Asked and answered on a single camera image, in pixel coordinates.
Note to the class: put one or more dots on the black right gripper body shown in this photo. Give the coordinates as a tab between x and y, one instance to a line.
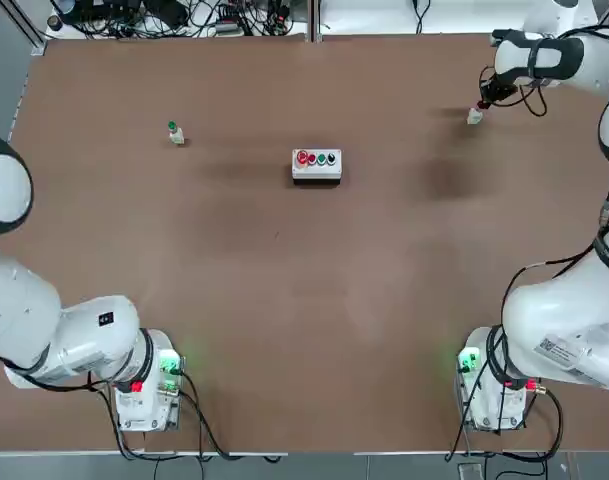
499	90

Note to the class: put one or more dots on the green push button switch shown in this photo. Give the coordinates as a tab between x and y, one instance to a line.
176	134

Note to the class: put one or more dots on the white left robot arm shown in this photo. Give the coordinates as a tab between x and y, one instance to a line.
84	340

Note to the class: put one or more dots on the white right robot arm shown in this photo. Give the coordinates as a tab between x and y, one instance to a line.
559	320

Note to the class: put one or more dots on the grey multi-button control box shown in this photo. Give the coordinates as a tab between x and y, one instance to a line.
316	169

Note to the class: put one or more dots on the grey power strip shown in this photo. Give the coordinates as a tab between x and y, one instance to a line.
229	28

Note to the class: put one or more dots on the grey floor socket plate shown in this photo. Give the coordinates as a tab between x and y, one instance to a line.
469	470

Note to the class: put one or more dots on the aluminium frame post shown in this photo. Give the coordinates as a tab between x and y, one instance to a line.
313	20

